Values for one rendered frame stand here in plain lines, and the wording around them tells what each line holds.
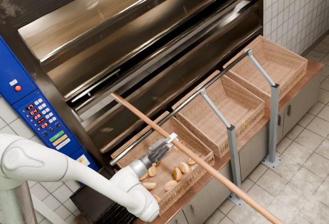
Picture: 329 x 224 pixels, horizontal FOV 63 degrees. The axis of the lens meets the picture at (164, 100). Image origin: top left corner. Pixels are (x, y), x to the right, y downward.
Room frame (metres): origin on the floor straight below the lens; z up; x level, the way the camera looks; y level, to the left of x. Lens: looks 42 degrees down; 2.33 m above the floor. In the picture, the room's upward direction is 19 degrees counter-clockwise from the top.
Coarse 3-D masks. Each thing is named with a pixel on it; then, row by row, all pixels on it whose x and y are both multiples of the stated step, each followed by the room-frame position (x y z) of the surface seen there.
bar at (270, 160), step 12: (240, 60) 1.45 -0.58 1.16; (252, 60) 1.47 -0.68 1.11; (264, 72) 1.40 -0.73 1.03; (276, 84) 1.32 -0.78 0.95; (192, 96) 1.25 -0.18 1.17; (204, 96) 1.26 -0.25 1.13; (276, 96) 1.29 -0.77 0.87; (180, 108) 1.18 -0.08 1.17; (216, 108) 1.19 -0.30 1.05; (276, 108) 1.30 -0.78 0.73; (276, 120) 1.30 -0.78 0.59; (228, 132) 1.09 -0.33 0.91; (276, 132) 1.31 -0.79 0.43; (132, 144) 1.03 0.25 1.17; (120, 156) 0.97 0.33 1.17; (276, 156) 1.34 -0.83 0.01; (240, 204) 1.02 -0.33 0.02
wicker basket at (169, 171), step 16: (144, 128) 1.42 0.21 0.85; (176, 128) 1.47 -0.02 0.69; (128, 144) 1.34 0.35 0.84; (192, 144) 1.31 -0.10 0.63; (176, 160) 1.25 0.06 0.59; (208, 160) 1.09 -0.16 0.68; (160, 176) 1.16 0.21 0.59; (192, 176) 1.02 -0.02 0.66; (160, 192) 1.03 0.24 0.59; (176, 192) 0.95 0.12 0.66; (160, 208) 0.88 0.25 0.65
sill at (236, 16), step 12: (252, 0) 2.16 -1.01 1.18; (240, 12) 2.03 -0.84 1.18; (228, 24) 1.93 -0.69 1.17; (204, 36) 1.86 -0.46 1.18; (192, 48) 1.75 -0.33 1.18; (168, 60) 1.70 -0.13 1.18; (180, 60) 1.68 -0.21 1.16; (156, 72) 1.61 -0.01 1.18; (144, 84) 1.52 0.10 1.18; (120, 96) 1.47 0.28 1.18; (132, 96) 1.46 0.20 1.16; (108, 108) 1.39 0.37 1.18; (96, 120) 1.32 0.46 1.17
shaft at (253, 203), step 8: (128, 104) 1.32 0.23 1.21; (136, 112) 1.23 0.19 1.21; (144, 120) 1.15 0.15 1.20; (160, 128) 1.04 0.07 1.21; (176, 144) 0.90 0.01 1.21; (184, 152) 0.84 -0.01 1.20; (192, 152) 0.82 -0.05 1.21; (200, 160) 0.76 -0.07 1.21; (208, 168) 0.70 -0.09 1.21; (216, 176) 0.65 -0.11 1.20; (224, 184) 0.61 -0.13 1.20; (232, 184) 0.59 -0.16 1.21; (240, 192) 0.54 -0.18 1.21; (248, 200) 0.50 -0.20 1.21; (256, 208) 0.46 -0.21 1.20; (264, 208) 0.45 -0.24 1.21; (264, 216) 0.43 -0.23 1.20; (272, 216) 0.41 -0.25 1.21
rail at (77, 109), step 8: (232, 0) 1.78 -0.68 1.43; (224, 8) 1.72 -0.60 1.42; (200, 24) 1.61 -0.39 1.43; (176, 40) 1.51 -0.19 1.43; (168, 48) 1.47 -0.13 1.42; (152, 56) 1.42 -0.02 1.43; (144, 64) 1.38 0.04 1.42; (128, 72) 1.34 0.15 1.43; (120, 80) 1.30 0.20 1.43; (104, 88) 1.26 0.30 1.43; (96, 96) 1.22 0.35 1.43; (88, 104) 1.19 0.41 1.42
